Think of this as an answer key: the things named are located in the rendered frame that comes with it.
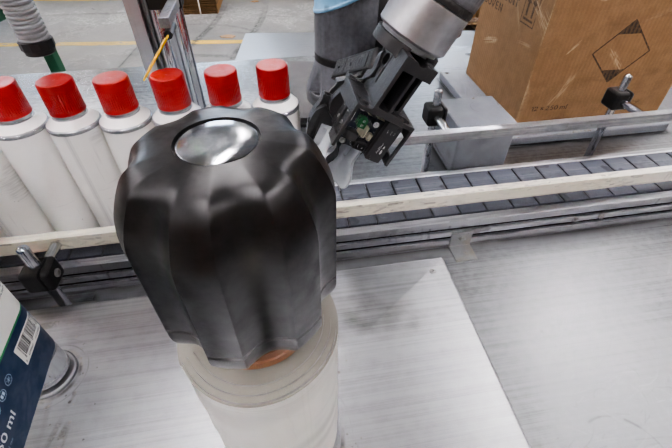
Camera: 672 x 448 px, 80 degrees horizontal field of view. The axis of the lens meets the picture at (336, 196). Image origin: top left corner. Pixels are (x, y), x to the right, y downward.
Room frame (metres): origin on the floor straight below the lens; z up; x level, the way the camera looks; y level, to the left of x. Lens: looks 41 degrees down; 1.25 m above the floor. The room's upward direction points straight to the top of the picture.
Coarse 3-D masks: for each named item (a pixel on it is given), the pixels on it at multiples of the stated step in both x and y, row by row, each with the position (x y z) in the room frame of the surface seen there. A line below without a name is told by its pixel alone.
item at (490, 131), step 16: (640, 112) 0.52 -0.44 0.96; (656, 112) 0.52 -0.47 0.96; (464, 128) 0.47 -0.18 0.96; (480, 128) 0.47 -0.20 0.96; (496, 128) 0.47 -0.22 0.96; (512, 128) 0.47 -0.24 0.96; (528, 128) 0.48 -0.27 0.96; (544, 128) 0.48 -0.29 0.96; (560, 128) 0.49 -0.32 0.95; (576, 128) 0.49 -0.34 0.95; (416, 144) 0.45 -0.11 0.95
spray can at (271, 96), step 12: (264, 60) 0.41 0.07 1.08; (276, 60) 0.41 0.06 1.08; (264, 72) 0.38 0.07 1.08; (276, 72) 0.38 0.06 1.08; (264, 84) 0.38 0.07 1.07; (276, 84) 0.38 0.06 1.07; (288, 84) 0.40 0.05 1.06; (264, 96) 0.38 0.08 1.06; (276, 96) 0.38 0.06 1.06; (288, 96) 0.40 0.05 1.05; (276, 108) 0.38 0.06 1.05; (288, 108) 0.38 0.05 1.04
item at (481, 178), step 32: (608, 160) 0.51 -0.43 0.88; (640, 160) 0.51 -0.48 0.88; (352, 192) 0.43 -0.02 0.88; (384, 192) 0.43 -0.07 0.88; (416, 192) 0.43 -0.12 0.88; (576, 192) 0.43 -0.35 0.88; (608, 192) 0.43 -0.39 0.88; (640, 192) 0.43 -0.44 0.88; (352, 224) 0.37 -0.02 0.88; (64, 256) 0.31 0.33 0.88; (96, 256) 0.32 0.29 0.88
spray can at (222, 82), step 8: (216, 64) 0.40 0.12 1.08; (224, 64) 0.40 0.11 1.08; (208, 72) 0.38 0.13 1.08; (216, 72) 0.38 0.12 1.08; (224, 72) 0.38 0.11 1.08; (232, 72) 0.38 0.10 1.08; (208, 80) 0.37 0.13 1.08; (216, 80) 0.37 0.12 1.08; (224, 80) 0.37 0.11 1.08; (232, 80) 0.38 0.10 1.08; (208, 88) 0.37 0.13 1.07; (216, 88) 0.37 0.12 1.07; (224, 88) 0.37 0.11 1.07; (232, 88) 0.37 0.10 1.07; (216, 96) 0.37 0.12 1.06; (224, 96) 0.37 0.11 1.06; (232, 96) 0.37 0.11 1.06; (240, 96) 0.38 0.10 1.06; (208, 104) 0.39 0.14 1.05; (216, 104) 0.37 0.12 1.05; (224, 104) 0.37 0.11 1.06; (232, 104) 0.37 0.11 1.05; (240, 104) 0.38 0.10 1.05; (248, 104) 0.39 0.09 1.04
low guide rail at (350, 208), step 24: (648, 168) 0.44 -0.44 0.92; (432, 192) 0.39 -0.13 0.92; (456, 192) 0.39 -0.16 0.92; (480, 192) 0.39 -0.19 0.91; (504, 192) 0.40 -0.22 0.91; (528, 192) 0.41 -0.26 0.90; (552, 192) 0.41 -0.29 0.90; (336, 216) 0.36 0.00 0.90; (0, 240) 0.31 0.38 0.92; (24, 240) 0.31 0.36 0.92; (48, 240) 0.31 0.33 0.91; (72, 240) 0.31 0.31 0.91; (96, 240) 0.32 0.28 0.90
